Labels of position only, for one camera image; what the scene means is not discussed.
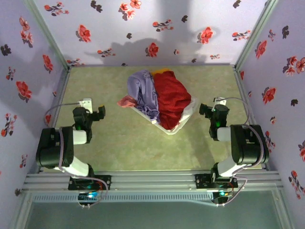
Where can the red t-shirt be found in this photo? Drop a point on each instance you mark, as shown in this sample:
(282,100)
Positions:
(174,100)

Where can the white plastic basket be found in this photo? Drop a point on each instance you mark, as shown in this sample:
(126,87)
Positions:
(168,131)

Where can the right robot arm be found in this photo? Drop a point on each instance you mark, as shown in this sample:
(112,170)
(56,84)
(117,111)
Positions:
(247,148)

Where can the pink t-shirt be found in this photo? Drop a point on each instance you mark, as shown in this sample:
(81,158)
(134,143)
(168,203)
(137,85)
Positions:
(126,102)

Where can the purple t-shirt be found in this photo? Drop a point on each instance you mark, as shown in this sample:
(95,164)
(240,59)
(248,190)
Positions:
(143,90)

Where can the yellow t-shirt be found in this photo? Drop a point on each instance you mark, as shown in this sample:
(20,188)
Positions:
(160,71)

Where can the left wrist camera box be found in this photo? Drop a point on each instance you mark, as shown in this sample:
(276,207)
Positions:
(85,103)

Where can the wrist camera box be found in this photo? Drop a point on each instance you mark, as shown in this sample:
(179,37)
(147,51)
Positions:
(221,101)
(85,103)

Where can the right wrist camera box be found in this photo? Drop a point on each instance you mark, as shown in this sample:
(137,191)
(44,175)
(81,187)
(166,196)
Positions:
(221,101)

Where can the thin aluminium back rail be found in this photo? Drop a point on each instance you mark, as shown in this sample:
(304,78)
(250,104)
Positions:
(107,65)

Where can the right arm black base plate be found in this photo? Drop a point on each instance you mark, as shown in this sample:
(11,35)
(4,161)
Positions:
(201,181)

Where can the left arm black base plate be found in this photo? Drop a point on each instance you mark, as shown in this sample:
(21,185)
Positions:
(104,182)

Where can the aluminium mounting rail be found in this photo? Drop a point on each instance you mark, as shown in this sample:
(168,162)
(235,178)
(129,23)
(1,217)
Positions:
(152,181)

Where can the aluminium corner post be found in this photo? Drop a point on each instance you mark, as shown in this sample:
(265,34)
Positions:
(48,33)
(255,33)

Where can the aluminium frame leg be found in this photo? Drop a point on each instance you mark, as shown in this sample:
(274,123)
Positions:
(283,210)
(21,210)

